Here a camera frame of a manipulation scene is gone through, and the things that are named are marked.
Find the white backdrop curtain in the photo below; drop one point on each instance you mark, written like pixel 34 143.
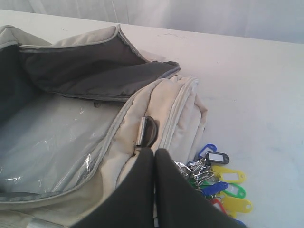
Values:
pixel 279 20

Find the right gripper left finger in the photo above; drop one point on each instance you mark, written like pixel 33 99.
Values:
pixel 131 204

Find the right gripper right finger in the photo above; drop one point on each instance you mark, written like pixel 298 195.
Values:
pixel 178 204

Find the beige fabric duffel bag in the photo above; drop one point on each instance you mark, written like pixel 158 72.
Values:
pixel 74 116

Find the bunch of colourful key tags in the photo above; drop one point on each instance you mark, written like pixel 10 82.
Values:
pixel 218 184

